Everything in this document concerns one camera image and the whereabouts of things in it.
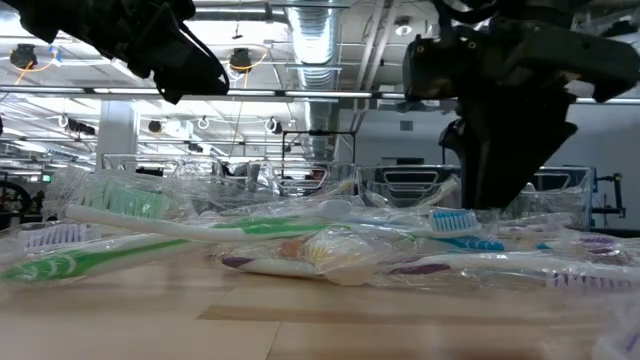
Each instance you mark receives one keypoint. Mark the horizontal light bar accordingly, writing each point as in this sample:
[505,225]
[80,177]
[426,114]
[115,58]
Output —
[325,94]

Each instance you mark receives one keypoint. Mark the green white toothbrush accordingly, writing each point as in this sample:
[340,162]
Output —
[75,262]
[270,221]
[442,190]
[150,227]

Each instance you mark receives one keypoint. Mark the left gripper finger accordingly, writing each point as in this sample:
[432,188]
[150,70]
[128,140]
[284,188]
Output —
[190,75]

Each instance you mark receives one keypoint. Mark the round silver air duct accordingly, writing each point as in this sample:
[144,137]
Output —
[314,40]

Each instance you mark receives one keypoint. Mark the blue white wrapped toothbrush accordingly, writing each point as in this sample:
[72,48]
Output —
[452,220]
[475,244]

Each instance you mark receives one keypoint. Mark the person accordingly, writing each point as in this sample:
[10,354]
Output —
[317,175]

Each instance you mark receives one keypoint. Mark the orange white toothbrush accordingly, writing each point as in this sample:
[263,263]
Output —
[347,186]
[340,257]

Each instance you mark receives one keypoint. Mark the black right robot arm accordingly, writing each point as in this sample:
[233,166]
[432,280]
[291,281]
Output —
[550,10]

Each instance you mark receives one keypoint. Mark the white square column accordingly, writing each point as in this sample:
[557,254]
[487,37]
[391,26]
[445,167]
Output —
[117,130]

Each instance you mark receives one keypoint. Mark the round ceiling fixture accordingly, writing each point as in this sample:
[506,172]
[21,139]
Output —
[403,29]

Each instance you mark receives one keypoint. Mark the purple white wrapped toothbrush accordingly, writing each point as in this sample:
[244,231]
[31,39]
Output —
[270,268]
[500,261]
[55,235]
[597,240]

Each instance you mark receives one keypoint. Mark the clear plastic bin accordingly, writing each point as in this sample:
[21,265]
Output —
[380,192]
[335,170]
[560,200]
[165,160]

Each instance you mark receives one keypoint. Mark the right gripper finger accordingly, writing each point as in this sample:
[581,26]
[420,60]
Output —
[510,150]

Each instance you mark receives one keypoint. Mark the black wheel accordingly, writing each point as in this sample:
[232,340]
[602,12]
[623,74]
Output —
[27,197]

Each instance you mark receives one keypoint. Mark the blue panel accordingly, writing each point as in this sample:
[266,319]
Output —
[594,187]

